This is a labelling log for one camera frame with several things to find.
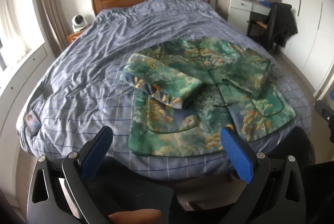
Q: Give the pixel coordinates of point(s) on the black coat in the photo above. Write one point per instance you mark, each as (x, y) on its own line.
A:
(284, 21)

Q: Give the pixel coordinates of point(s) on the blue checkered bed sheet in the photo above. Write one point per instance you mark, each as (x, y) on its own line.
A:
(99, 64)

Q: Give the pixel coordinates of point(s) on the wooden nightstand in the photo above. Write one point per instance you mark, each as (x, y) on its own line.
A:
(74, 36)

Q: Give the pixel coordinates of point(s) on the dark wooden chair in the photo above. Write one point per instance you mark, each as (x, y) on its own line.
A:
(257, 25)

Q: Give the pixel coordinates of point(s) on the person's left hand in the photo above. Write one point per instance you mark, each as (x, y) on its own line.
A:
(135, 216)

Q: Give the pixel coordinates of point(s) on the phone with picture case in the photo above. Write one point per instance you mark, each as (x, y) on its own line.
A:
(31, 121)

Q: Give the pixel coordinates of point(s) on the green printed padded jacket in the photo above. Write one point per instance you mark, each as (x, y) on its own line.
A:
(214, 88)

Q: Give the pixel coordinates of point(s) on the white desk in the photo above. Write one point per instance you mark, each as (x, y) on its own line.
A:
(240, 8)

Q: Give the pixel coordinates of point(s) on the white wardrobe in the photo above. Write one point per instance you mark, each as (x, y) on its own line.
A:
(308, 31)

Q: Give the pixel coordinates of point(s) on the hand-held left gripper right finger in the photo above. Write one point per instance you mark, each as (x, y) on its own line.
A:
(239, 156)

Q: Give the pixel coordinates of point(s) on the white round fan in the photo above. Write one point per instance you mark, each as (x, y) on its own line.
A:
(77, 21)

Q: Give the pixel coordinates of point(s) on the blue item on desk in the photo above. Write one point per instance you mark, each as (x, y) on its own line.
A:
(266, 3)

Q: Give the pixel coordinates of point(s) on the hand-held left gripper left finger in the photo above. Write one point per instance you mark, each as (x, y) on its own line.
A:
(97, 149)

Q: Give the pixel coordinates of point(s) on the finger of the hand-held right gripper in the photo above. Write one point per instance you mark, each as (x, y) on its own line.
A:
(323, 111)

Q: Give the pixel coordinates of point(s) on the bright window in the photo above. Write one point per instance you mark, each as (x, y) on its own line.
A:
(15, 28)

